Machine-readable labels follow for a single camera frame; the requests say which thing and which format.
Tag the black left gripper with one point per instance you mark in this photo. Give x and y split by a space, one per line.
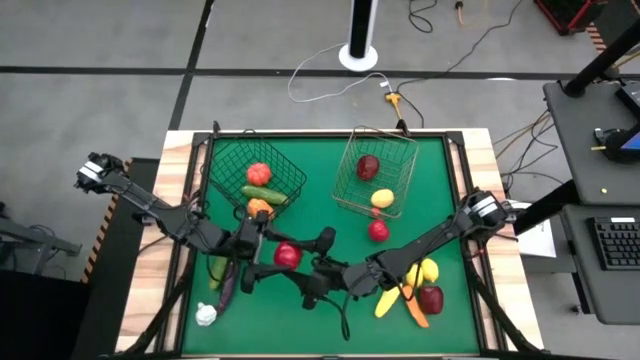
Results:
247 240

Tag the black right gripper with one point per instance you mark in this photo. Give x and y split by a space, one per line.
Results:
327 280

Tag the bright red apple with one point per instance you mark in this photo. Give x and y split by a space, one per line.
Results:
287 256

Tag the orange fruit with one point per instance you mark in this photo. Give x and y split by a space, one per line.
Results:
257 206

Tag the green cucumber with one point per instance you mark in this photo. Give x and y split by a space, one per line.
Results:
264 194

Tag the small red strawberry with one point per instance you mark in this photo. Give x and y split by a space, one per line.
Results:
375 212
378 231

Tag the yellow corn cob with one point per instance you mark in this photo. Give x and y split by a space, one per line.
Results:
386 302

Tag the orange red tomato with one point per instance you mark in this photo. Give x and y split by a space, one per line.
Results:
259 174

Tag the yellow mango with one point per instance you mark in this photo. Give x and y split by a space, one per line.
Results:
382 198

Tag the yellow lemon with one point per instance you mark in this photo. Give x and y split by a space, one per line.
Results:
430 270
414 276

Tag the dark red apple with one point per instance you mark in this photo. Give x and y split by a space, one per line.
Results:
368 167
431 300

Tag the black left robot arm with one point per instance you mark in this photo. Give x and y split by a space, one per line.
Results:
165 217

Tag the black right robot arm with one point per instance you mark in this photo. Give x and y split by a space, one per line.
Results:
430 235

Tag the purple eggplant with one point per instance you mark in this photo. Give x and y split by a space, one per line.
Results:
227 292

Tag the green table mat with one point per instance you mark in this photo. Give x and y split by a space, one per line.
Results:
300 330

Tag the white garlic bulb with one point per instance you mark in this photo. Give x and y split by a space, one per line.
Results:
205 315

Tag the orange carrot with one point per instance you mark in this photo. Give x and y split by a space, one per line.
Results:
416 312

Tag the black floor platform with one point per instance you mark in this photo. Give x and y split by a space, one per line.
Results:
110 300

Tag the white paper sheet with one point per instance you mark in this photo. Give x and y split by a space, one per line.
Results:
537 242

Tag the black desk support bar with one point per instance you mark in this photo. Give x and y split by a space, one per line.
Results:
545 207

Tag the grey floor stand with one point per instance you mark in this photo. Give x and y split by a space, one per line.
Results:
30 240

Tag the black white floor stand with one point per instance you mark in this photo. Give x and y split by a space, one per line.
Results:
360 30

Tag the dark grey desk top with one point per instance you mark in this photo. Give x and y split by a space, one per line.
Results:
580 290
575 150

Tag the black keyboard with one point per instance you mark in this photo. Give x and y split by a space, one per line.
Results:
617 245

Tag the black desk device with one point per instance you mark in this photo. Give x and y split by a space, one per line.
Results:
617 145

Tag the black desk pole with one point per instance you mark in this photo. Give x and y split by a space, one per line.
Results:
600 60

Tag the black desk monitor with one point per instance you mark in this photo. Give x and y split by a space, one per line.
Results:
631 95

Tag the red black crate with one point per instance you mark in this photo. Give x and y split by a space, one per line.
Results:
570 12

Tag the black frame strut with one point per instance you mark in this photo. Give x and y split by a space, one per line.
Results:
501 315
162 310

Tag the black frame clamp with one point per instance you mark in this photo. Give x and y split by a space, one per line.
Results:
403 128
216 128

